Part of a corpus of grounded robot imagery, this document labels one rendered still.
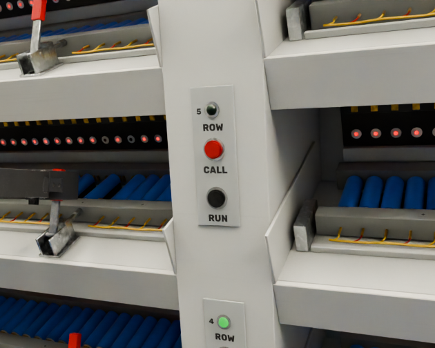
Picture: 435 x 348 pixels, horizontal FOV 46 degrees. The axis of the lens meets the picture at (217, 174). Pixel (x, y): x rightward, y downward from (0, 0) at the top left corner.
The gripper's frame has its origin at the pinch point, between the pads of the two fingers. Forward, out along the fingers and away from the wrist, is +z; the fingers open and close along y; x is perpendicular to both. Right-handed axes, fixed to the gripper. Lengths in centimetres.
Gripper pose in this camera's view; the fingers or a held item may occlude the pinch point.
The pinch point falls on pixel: (41, 185)
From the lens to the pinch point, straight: 57.6
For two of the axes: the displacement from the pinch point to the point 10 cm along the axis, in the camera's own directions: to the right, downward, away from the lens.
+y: 9.1, 0.1, -4.1
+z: 4.0, 0.5, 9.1
